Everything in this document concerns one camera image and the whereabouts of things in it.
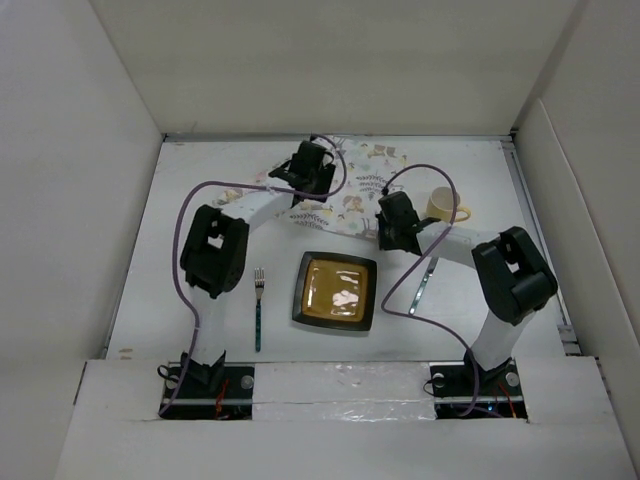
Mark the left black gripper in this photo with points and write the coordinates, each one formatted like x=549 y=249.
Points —
x=322 y=175

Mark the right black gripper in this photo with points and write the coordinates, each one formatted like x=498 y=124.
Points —
x=384 y=242

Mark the floral patterned cloth napkin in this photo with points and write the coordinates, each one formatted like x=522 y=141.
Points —
x=352 y=212

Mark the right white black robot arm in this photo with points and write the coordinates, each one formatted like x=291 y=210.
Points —
x=515 y=279

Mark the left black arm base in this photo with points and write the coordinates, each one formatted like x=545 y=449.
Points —
x=193 y=391

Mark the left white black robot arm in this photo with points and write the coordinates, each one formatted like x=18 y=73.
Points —
x=212 y=260

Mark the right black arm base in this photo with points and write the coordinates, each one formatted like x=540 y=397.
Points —
x=459 y=393

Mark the yellow ceramic mug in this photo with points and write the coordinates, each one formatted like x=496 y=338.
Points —
x=443 y=203

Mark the silver table knife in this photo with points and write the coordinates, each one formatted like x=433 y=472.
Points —
x=422 y=285

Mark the square black brown plate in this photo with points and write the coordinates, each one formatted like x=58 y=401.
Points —
x=335 y=291

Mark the fork with teal handle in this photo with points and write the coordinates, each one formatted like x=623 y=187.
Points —
x=259 y=285

